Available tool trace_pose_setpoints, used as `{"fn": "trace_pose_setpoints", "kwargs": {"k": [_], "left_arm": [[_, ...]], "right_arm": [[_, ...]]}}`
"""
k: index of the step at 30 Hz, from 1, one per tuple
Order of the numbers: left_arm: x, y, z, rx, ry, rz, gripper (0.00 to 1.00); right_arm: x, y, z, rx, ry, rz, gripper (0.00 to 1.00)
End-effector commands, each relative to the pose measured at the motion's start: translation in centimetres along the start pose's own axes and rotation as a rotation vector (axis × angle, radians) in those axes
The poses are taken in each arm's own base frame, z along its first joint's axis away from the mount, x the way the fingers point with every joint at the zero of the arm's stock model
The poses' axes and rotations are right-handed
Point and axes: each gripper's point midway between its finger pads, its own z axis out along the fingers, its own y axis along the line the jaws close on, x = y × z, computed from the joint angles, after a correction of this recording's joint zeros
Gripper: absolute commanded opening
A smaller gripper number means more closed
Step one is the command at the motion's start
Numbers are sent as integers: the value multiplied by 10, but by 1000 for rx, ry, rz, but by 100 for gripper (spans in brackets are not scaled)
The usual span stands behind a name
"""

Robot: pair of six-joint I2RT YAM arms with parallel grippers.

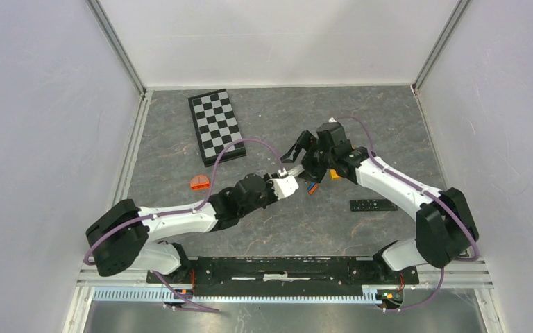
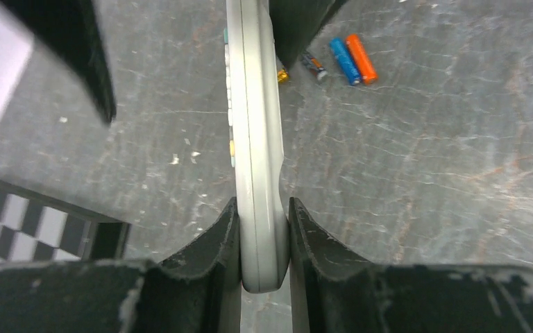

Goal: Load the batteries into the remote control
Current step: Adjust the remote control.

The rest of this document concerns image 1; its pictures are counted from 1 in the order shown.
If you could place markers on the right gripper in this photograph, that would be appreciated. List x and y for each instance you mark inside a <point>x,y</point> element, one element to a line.
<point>305,140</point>

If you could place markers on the white remote control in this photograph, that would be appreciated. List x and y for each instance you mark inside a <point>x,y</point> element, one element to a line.
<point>295,171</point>

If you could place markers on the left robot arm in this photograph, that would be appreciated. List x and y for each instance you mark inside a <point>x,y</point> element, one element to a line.
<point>129,236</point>

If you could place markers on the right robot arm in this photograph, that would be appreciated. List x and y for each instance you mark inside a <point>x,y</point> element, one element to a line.
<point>445,227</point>

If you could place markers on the black remote control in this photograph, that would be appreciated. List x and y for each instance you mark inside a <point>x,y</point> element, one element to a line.
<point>372,205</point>

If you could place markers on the orange cube block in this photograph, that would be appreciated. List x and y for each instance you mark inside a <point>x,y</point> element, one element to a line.
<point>334,175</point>

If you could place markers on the checkered chess board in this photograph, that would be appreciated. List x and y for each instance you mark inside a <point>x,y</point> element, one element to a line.
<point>215,123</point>

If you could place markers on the orange semicircle block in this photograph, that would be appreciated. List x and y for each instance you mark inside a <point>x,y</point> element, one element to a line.
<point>200,182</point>

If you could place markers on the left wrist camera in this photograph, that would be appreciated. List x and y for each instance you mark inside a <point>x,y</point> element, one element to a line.
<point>284,187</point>

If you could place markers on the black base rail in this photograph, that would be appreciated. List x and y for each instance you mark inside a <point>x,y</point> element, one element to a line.
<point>288,276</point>

